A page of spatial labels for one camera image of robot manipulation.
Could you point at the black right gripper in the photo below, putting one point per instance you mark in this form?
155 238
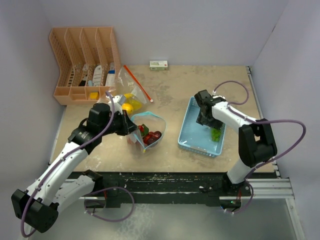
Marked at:
216 124

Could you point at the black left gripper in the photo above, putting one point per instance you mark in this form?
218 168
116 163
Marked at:
127 125

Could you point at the clear blue-zipper bag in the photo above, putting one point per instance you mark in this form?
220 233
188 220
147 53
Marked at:
150 131

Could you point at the green grape bunch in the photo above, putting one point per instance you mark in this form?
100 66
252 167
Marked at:
216 134

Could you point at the yellow mango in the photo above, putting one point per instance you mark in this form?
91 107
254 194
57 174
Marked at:
128 108

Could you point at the light blue plastic basket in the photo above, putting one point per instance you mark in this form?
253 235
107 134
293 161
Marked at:
198 138

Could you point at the clear orange-zipper bag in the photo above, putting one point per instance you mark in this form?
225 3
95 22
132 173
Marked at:
126 82

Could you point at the yellow banana bunch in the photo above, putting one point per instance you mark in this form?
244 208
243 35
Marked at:
129 96

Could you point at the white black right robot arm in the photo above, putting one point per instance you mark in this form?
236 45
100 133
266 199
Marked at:
256 142

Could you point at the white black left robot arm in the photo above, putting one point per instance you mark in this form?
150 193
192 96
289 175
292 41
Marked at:
39 206

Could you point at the yellow grey eraser block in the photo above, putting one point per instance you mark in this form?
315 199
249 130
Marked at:
94 96

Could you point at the white blue boxed item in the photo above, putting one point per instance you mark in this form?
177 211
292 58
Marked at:
111 75

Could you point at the white striped card pack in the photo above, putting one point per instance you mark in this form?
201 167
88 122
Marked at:
97 76

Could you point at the green white small box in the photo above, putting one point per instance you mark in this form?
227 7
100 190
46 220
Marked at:
158 65

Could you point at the black grey scraper tool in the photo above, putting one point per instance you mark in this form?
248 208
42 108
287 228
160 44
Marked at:
84 76

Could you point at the peach desk organizer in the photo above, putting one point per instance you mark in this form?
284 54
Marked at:
75 46

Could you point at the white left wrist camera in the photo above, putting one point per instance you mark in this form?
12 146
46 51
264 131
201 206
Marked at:
118 101

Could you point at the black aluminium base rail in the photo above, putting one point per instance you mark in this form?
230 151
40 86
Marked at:
189 188

